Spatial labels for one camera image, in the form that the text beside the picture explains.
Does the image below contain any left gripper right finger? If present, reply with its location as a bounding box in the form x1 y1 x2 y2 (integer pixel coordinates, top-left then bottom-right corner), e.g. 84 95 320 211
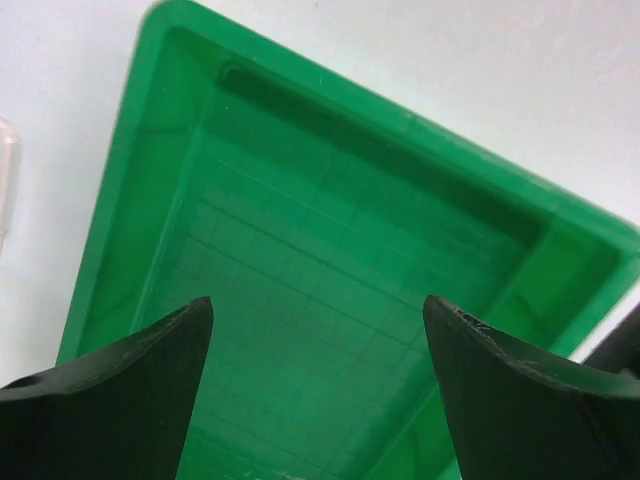
423 296 639 479

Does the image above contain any white stacked drawer organizer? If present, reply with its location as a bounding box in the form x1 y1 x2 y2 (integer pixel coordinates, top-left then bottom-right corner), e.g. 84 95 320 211
0 118 21 247

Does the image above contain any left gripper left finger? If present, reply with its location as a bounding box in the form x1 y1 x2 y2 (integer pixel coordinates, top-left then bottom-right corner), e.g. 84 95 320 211
1 297 214 479

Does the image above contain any green plastic tray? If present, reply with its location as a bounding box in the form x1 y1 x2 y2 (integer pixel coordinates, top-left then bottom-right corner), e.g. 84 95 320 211
58 1 639 479

